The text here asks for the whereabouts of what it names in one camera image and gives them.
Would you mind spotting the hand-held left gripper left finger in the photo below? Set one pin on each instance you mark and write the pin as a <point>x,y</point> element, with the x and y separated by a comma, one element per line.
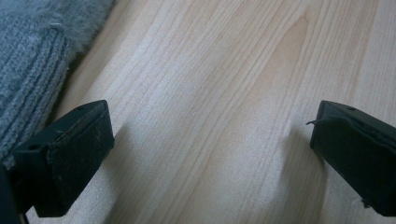
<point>71,161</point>

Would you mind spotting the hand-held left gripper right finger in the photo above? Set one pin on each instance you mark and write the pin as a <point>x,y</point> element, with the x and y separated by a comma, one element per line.
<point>358,149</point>

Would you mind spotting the grey fuzzy knit garment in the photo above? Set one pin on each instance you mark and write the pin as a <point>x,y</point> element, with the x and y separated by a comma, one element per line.
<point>28,71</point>

